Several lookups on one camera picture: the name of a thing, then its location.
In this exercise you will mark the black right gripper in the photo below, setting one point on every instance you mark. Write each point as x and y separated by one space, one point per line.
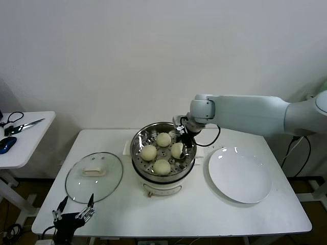
187 141

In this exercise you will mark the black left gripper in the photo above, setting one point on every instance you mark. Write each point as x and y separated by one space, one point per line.
67 223

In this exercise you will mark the white steamed baozi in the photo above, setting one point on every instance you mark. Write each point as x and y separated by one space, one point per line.
175 150
161 167
163 140
149 153

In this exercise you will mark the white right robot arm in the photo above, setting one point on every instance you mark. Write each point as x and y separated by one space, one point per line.
250 114

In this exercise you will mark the stainless steel steamer basket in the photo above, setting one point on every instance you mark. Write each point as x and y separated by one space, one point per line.
138 143

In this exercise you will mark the white electric cooker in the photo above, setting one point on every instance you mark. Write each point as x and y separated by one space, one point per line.
161 189

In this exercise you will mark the white round plate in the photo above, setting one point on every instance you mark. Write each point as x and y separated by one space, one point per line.
240 176

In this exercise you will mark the white side table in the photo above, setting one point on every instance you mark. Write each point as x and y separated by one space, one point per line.
30 143

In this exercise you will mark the white power strip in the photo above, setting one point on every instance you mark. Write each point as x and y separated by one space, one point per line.
153 243

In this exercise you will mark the blue computer mouse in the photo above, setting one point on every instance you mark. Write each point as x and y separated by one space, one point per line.
6 145

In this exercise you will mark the silver scissors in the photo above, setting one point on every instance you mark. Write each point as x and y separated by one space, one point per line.
28 124

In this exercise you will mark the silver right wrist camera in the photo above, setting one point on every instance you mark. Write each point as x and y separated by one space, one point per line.
178 121

